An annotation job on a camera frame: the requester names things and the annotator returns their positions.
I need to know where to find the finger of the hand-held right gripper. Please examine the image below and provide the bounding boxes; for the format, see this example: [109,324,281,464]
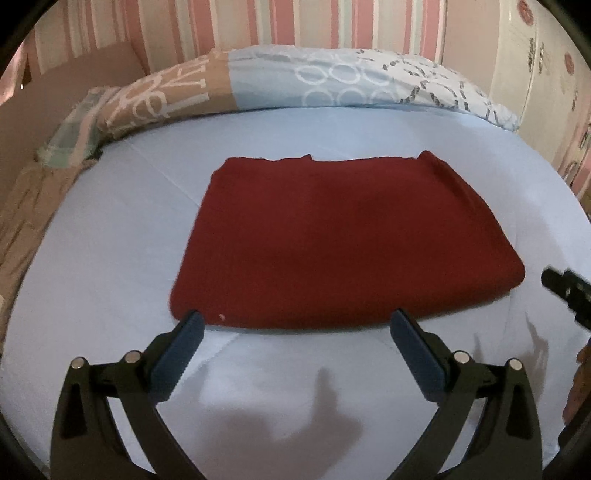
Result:
[541,266,591,329]

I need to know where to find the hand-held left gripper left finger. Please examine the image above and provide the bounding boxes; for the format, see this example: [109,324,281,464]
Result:
[50,310,206,480]

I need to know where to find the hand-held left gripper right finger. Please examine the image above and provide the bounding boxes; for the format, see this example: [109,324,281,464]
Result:
[390,309,544,480]

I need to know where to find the dark red knit sweater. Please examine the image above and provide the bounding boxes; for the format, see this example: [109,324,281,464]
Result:
[168,150,527,331]

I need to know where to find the person's right hand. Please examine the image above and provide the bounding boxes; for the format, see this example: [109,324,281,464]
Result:
[562,338,591,426]

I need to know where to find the light blue bed sheet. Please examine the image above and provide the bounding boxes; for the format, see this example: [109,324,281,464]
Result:
[0,105,591,480]

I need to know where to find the tan folded cloth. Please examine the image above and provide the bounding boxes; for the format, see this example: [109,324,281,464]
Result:
[0,161,88,301]

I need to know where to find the white wardrobe with flower stickers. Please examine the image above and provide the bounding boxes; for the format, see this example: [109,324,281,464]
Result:
[442,0,591,188]

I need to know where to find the pastel plaid cloth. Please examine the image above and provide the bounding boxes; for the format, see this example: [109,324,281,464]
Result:
[38,87,122,169]

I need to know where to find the pink padded headboard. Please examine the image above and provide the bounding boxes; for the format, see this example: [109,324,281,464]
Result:
[0,41,149,197]

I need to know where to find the patterned tan blue white pillow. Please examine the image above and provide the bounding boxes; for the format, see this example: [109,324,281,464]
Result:
[98,45,522,140]

